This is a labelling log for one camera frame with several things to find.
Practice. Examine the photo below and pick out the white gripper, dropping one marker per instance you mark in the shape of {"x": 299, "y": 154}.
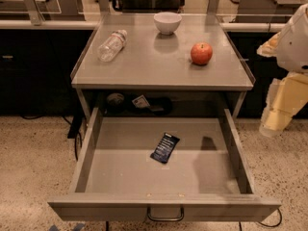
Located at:
{"x": 294, "y": 45}

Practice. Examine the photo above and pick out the dark blue rxbar wrapper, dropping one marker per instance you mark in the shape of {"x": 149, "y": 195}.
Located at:
{"x": 164, "y": 148}

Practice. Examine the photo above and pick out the open grey top drawer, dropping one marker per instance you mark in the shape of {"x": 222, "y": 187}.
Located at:
{"x": 207, "y": 174}

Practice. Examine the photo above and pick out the grey metal cabinet counter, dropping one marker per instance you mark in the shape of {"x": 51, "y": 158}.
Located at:
{"x": 151, "y": 61}

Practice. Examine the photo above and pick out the background steel table right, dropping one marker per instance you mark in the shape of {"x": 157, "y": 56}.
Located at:
{"x": 267, "y": 11}

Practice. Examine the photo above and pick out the red apple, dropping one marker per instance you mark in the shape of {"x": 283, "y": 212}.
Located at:
{"x": 201, "y": 53}

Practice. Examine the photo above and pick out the white bowl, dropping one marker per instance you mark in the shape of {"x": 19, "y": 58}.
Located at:
{"x": 166, "y": 22}

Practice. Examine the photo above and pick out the white tag in cabinet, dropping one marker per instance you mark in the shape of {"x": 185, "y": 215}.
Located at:
{"x": 140, "y": 102}

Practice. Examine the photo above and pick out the dark round object in cabinet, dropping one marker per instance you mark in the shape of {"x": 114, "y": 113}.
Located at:
{"x": 115, "y": 99}

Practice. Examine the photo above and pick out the clear plastic water bottle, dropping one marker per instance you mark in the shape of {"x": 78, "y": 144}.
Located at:
{"x": 112, "y": 46}

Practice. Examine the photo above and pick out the background grey table left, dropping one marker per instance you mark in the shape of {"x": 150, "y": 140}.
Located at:
{"x": 66, "y": 10}

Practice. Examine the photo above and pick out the black drawer handle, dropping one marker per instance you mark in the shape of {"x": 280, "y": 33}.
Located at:
{"x": 168, "y": 214}

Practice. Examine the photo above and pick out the white horizontal rail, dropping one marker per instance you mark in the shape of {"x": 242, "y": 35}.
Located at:
{"x": 91, "y": 25}

